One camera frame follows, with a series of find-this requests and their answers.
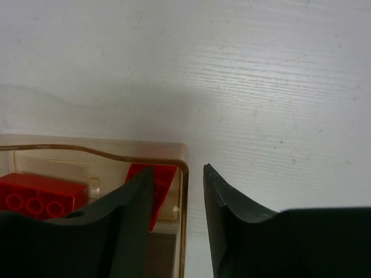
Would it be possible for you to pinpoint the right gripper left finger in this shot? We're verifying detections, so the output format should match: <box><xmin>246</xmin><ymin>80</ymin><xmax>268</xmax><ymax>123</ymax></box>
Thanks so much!
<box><xmin>1</xmin><ymin>167</ymin><xmax>155</xmax><ymax>277</ymax></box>

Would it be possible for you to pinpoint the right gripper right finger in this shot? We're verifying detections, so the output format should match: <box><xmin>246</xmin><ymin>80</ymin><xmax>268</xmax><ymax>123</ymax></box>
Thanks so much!
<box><xmin>203</xmin><ymin>164</ymin><xmax>370</xmax><ymax>277</ymax></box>

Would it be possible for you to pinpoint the red lego brick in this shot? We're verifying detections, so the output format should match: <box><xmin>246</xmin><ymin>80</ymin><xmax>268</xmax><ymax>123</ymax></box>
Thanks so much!
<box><xmin>1</xmin><ymin>173</ymin><xmax>88</xmax><ymax>220</ymax></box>
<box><xmin>125</xmin><ymin>163</ymin><xmax>177</xmax><ymax>231</ymax></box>

